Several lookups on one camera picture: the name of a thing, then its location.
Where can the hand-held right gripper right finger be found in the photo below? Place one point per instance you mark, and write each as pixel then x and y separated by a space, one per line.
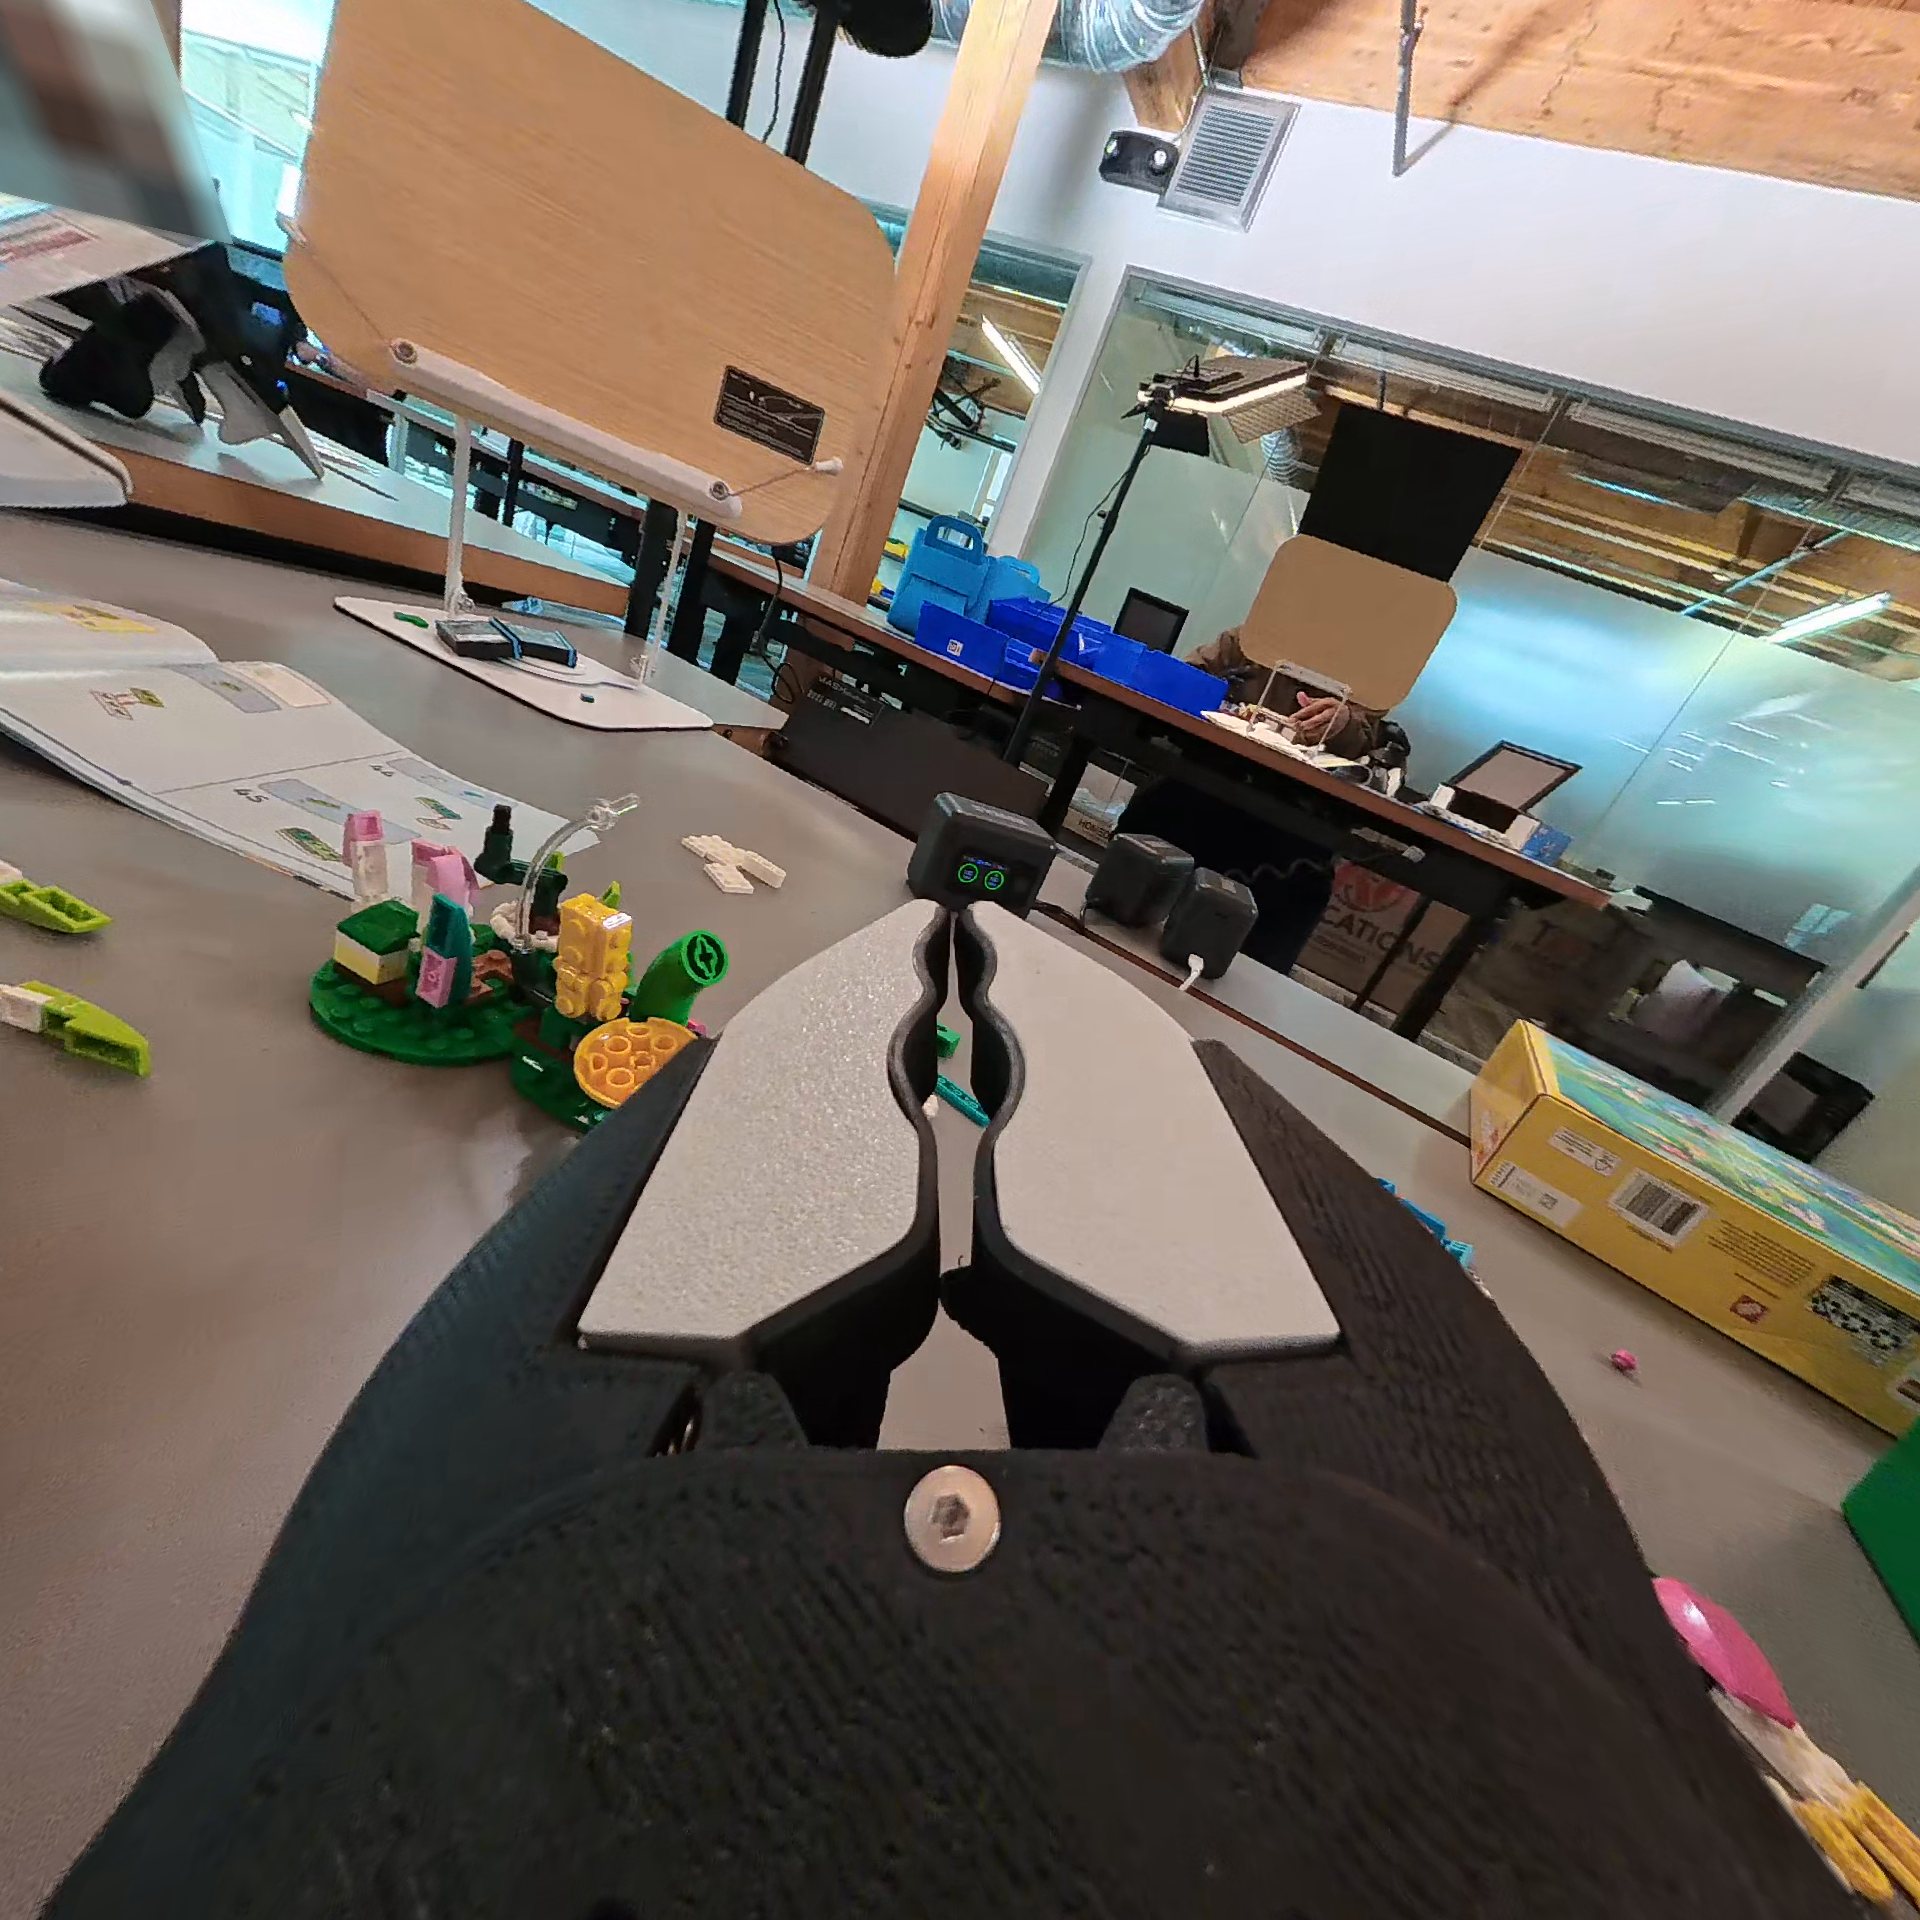
pixel 1141 1184

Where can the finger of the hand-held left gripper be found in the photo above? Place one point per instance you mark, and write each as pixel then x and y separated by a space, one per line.
pixel 263 421
pixel 183 357

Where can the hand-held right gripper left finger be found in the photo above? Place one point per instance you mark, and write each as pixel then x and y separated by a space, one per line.
pixel 781 1170

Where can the teal lego piece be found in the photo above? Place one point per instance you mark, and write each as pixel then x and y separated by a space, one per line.
pixel 962 1102

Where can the white lego plate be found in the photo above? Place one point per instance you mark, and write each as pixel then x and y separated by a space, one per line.
pixel 750 870
pixel 710 849

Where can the lego instruction booklet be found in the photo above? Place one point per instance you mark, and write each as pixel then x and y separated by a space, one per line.
pixel 226 734

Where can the green lego flower model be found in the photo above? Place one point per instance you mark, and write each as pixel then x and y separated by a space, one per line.
pixel 377 1013

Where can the lime green lego wedge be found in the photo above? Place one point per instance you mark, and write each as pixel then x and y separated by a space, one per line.
pixel 53 905

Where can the yellow lego set box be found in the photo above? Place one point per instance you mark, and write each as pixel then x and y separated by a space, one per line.
pixel 1695 1200

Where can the lime and white lego wedge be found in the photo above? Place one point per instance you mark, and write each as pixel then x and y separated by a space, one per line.
pixel 100 1037

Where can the pile of loose lego bricks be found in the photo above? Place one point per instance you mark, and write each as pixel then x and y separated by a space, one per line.
pixel 1801 1770

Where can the white stand base board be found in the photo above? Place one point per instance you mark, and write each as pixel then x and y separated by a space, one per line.
pixel 53 458

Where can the black cube device with screen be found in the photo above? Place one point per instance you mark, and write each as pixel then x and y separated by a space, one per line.
pixel 974 849

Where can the long wooden desk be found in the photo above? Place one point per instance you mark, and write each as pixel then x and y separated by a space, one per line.
pixel 1500 862

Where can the blue storage bin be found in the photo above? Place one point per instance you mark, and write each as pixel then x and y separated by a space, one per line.
pixel 1004 638
pixel 1172 676

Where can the black framed tablet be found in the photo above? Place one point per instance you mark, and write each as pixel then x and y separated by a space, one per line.
pixel 1508 780

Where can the small black monitor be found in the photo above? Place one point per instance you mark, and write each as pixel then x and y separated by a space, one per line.
pixel 1151 620

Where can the small wooden panel desk stand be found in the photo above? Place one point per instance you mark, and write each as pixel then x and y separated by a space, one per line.
pixel 1350 615

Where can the blue carry case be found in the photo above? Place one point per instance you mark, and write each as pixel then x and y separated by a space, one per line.
pixel 945 570

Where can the black tripod with overhead light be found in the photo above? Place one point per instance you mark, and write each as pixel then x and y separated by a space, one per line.
pixel 1109 556

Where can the black waste bin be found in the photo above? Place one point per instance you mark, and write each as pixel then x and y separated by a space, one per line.
pixel 1810 1106

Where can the black square board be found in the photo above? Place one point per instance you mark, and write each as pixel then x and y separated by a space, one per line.
pixel 1411 488

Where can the green plastic container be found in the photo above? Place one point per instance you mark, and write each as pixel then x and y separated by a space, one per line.
pixel 1886 1529

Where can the ceiling strip light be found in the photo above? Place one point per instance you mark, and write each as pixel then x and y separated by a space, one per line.
pixel 1830 618

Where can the white air vent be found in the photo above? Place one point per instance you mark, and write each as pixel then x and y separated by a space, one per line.
pixel 1228 149

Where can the wooden support post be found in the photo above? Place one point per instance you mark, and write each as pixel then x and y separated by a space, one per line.
pixel 932 301

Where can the silver air duct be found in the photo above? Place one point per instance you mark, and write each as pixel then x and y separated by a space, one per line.
pixel 1109 29

